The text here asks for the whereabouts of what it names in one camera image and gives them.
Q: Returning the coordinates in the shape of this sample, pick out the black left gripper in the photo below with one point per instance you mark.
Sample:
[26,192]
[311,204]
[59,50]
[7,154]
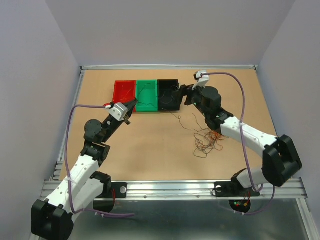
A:
[130,106]

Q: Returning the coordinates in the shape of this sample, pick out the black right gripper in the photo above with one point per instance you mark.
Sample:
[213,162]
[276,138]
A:
[185,90]

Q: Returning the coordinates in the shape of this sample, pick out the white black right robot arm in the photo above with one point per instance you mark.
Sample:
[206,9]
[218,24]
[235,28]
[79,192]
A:
[280,159]

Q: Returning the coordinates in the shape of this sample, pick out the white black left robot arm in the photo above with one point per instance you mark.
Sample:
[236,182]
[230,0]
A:
[54,217]

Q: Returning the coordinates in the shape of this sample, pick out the black plastic bin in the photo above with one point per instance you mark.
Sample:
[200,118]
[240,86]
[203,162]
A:
[166,100]

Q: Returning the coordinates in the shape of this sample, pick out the red plastic bin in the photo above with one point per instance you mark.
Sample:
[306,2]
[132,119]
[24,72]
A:
[124,91]

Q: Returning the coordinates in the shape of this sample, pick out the green plastic bin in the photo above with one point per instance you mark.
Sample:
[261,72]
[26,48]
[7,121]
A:
[147,95]

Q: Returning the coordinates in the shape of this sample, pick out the grey white left wrist camera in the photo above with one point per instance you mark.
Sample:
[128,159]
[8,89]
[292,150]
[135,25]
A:
[118,111]

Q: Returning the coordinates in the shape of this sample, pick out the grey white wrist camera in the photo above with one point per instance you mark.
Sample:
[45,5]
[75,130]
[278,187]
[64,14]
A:
[201,77]
[118,111]

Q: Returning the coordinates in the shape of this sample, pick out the grey white right wrist camera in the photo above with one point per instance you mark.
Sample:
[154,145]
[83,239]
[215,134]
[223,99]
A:
[201,77]

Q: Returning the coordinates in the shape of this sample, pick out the aluminium front mounting rail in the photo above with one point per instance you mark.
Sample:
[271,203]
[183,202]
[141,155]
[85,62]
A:
[190,190]

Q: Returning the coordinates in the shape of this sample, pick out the aluminium table edge frame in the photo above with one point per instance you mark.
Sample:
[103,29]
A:
[160,146]

